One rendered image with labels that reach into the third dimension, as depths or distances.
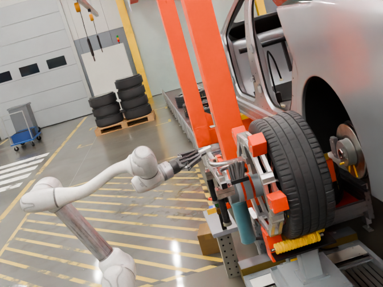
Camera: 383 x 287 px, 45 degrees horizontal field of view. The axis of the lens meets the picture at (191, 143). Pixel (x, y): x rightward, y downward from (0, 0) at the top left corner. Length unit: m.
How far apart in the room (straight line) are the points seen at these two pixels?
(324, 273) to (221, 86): 1.25
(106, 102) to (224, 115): 8.02
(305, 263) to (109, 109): 8.55
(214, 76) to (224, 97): 0.14
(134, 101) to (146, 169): 8.57
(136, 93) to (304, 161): 8.66
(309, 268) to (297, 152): 0.77
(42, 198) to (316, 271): 1.53
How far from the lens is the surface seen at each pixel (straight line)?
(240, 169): 2.27
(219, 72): 2.86
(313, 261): 2.74
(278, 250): 2.53
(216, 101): 2.87
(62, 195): 2.36
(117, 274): 2.46
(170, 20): 4.76
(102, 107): 10.82
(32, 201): 2.39
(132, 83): 10.66
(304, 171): 2.23
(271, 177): 2.24
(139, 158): 2.13
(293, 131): 2.31
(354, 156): 2.65
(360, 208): 3.49
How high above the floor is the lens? 1.72
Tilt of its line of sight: 13 degrees down
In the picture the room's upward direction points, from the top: 16 degrees counter-clockwise
